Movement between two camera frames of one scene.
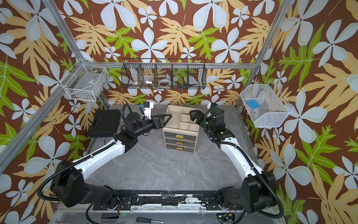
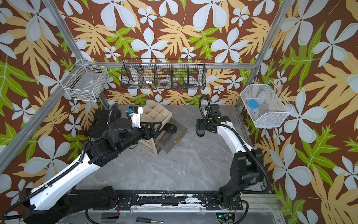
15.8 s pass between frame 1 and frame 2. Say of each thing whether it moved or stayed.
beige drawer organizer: moved
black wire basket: stayed
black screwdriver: stayed
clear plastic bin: stayed
